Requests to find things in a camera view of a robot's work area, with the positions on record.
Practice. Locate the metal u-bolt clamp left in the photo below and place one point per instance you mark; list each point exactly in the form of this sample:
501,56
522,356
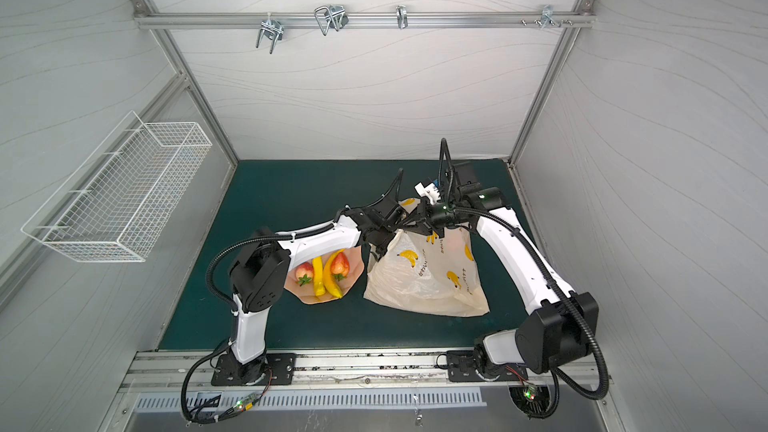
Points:
271,31

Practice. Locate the metal u-bolt clamp middle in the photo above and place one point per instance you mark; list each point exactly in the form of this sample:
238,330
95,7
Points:
331,17

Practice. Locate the yellow banana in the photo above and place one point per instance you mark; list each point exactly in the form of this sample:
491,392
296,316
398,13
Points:
318,284
332,286

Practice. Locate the white wire basket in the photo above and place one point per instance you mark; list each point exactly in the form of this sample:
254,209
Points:
115,205

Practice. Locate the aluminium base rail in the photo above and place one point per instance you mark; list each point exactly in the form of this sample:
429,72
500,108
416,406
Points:
165,371

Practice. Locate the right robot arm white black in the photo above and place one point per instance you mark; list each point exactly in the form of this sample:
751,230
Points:
561,324

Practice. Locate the cream banana print plastic bag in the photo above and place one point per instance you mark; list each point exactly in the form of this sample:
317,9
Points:
427,275

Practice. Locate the metal bolt clamp right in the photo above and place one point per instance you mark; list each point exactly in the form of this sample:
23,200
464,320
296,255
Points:
547,20

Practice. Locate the white vent grille strip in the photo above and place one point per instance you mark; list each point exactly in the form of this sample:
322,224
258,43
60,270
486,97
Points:
327,399

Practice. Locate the yellow banana left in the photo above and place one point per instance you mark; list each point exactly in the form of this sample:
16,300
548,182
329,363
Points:
318,284

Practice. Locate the green table mat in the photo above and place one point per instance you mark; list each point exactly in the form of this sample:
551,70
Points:
289,195

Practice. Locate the metal u-bolt clamp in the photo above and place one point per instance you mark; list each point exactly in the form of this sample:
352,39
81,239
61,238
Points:
271,31
331,17

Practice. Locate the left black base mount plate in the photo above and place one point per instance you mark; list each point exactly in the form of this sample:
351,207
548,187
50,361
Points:
273,368

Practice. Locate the aluminium crossbar rail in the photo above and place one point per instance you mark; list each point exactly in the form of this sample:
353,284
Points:
357,20

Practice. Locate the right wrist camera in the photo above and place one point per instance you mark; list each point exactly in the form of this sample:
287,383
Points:
429,191

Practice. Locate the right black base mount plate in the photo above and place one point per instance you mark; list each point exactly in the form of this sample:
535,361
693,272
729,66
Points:
475,366

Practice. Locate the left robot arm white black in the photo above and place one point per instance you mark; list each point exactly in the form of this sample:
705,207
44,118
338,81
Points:
249,276

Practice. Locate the small metal bracket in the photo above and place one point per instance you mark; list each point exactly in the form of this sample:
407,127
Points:
401,17

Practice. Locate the red peach left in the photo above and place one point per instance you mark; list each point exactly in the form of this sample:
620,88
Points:
304,274

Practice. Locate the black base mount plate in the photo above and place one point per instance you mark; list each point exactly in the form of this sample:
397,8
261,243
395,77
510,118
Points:
273,368
475,366

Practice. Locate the yellow banana right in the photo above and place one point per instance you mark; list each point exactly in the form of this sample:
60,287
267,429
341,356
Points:
332,286

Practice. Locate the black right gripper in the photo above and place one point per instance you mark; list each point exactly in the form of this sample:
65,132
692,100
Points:
424,216

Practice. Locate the pink wavy fruit plate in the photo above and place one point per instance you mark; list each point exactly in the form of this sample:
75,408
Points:
306,294

